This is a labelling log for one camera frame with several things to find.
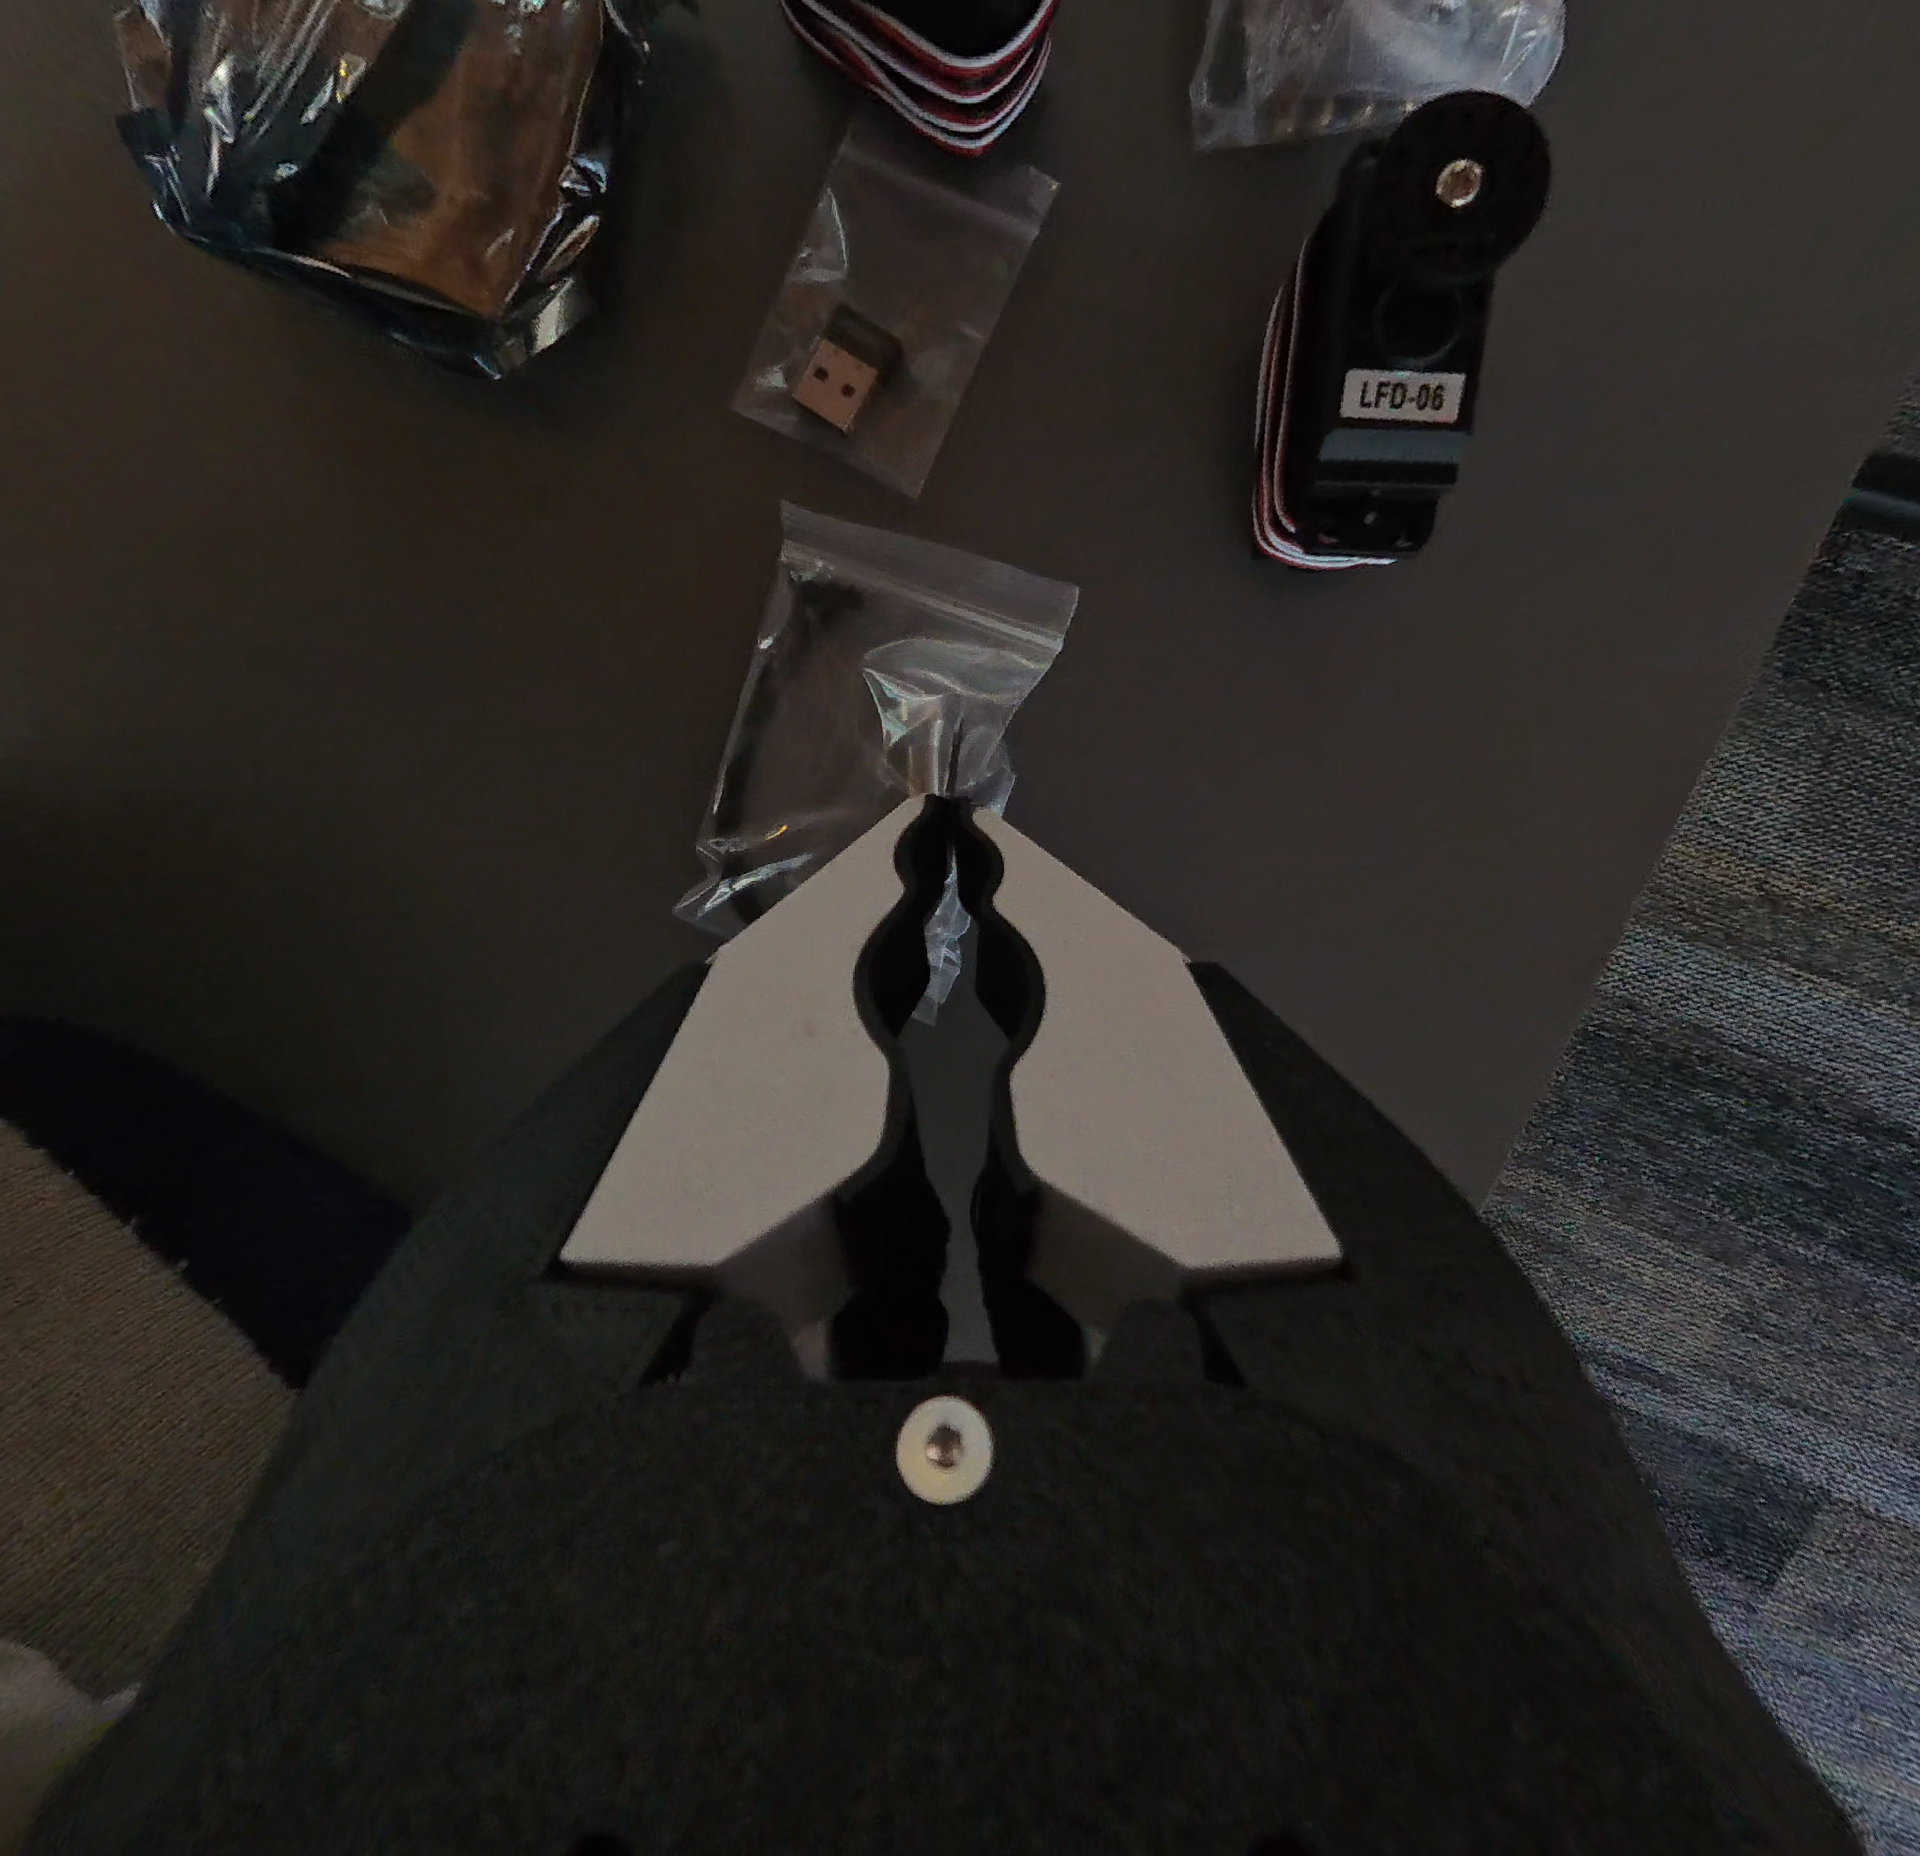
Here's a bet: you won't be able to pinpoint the grey desk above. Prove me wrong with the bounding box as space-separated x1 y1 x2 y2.
0 0 1920 1393

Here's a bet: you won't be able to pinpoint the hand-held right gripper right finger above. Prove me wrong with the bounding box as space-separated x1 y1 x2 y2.
954 797 1348 1382

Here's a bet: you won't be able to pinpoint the zip bag with dongle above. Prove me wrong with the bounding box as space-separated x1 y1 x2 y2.
730 119 1058 500

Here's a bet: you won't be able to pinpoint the black servo with striped cable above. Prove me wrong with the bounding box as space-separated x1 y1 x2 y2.
1248 90 1557 574
762 0 1069 167

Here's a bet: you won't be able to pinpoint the silver foil bag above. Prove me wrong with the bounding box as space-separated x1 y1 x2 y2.
117 0 697 383

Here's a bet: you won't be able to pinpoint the black USB dongle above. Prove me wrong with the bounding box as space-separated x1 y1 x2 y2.
786 311 906 432

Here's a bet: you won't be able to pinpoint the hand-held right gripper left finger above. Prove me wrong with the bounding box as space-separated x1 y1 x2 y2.
560 796 961 1382

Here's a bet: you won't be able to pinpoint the bagged servos and parts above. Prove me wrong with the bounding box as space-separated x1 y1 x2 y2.
1189 0 1571 160

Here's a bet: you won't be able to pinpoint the zip bag with black part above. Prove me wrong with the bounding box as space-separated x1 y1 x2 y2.
676 503 1082 1034

